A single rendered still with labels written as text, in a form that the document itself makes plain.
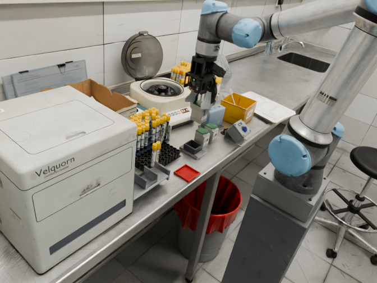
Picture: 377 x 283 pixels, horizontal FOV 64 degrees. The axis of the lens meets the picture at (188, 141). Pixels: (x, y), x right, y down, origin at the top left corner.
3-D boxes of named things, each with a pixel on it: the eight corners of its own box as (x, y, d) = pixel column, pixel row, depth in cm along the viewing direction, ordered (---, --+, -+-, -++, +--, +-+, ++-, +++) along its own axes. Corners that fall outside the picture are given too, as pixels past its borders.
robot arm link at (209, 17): (219, 5, 82) (196, -2, 87) (211, 45, 88) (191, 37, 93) (235, 5, 87) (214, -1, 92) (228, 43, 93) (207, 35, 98)
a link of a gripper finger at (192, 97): (178, 108, 107) (185, 86, 101) (188, 104, 111) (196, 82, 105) (184, 113, 106) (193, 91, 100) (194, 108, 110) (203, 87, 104)
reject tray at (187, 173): (188, 182, 102) (188, 181, 101) (173, 173, 105) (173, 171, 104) (200, 174, 107) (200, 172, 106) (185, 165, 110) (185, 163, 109)
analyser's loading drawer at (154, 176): (120, 211, 84) (121, 198, 81) (105, 199, 87) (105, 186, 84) (169, 179, 99) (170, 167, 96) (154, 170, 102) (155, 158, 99)
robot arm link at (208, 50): (205, 36, 98) (226, 42, 94) (203, 50, 100) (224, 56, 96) (192, 38, 92) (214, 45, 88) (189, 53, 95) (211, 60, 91)
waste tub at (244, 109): (241, 128, 139) (246, 109, 134) (216, 118, 145) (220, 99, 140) (252, 119, 149) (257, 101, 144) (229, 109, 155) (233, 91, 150)
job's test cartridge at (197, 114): (200, 124, 108) (202, 108, 104) (189, 119, 110) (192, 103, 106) (206, 121, 110) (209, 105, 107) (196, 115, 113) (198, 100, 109)
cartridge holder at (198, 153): (197, 159, 114) (198, 152, 112) (178, 149, 118) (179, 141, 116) (205, 154, 118) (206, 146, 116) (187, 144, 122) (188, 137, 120)
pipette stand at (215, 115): (208, 134, 131) (213, 114, 126) (197, 127, 135) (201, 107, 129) (223, 128, 137) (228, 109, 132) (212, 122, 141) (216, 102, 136)
